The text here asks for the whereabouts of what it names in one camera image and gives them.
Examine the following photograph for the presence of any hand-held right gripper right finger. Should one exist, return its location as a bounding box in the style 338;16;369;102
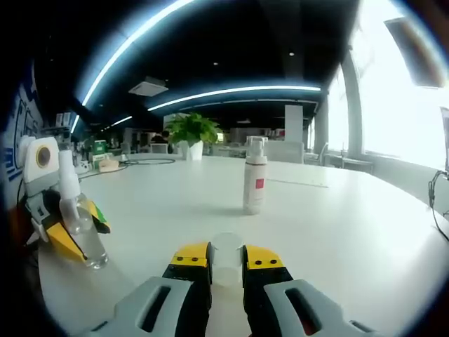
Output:
242;244;378;337

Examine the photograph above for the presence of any black cable loop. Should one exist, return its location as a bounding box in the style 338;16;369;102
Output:
119;157;176;166

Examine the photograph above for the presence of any blue white wall poster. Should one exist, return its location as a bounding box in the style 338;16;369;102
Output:
5;80;45;183

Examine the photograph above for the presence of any white pillar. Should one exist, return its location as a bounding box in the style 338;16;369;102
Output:
284;104;304;143

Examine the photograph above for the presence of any white pump bottle red label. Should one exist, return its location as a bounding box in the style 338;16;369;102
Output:
243;136;269;216

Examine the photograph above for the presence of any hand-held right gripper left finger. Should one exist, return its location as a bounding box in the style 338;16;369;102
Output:
89;241;214;337

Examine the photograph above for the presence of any curved ceiling light strip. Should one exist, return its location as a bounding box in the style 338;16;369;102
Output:
81;0;197;106
147;85;322;112

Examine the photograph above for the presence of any potted green plant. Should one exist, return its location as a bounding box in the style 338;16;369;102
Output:
164;112;224;161

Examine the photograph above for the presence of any green box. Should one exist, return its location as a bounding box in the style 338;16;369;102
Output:
91;138;108;162

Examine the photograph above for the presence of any bundle of black cables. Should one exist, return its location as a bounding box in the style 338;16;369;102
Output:
427;169;449;243

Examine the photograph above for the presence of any narrow clear bottle cover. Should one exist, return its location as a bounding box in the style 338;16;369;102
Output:
211;231;246;287

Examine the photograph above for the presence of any wide clear bottle cover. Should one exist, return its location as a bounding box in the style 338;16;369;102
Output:
246;136;269;166

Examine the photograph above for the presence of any clear pump bottle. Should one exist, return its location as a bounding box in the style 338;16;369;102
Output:
58;149;109;270

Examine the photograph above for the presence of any ceiling air conditioning unit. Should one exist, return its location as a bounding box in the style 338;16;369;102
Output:
128;76;169;96

